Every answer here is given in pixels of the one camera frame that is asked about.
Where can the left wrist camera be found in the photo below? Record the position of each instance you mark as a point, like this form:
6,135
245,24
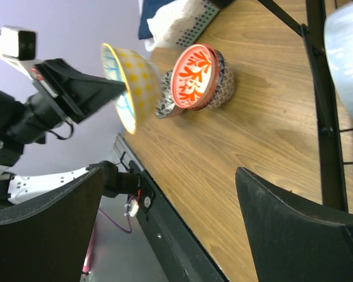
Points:
18,48

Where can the pink and black bowl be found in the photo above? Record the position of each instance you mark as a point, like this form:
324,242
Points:
166,107

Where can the blue white patterned bowl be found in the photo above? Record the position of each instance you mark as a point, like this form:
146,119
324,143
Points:
220,73

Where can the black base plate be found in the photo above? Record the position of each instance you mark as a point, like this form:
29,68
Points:
178,251

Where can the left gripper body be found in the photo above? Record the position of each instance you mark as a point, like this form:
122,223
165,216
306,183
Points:
35,120

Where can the brown patterned bowl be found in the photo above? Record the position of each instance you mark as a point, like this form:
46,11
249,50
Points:
225,88

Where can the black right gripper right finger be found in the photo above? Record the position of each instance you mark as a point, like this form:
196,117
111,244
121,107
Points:
292,238

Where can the aluminium frame rail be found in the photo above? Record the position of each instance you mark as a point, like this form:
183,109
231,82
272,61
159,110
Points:
122,154

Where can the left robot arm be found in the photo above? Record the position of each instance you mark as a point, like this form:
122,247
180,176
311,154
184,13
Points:
115,182

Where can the navy blue clothes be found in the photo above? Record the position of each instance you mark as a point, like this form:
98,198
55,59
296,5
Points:
149,8

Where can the black wire dish rack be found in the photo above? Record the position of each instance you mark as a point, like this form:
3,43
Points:
332,172

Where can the yellow sun patterned bowl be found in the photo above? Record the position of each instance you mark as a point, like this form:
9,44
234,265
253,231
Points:
142,81

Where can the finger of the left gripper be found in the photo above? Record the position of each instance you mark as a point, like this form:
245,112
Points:
72,94

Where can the white laundry basket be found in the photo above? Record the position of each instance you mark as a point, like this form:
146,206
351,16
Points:
194,18

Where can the orange white floral bowl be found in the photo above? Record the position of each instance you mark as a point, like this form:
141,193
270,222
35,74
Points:
194,76

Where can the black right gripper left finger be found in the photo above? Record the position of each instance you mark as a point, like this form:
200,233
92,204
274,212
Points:
46,238

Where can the white cloth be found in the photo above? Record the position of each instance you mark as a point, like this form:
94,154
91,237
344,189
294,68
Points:
159,24

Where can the white ribbed bowl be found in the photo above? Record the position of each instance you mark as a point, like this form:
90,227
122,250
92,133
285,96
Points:
338,42

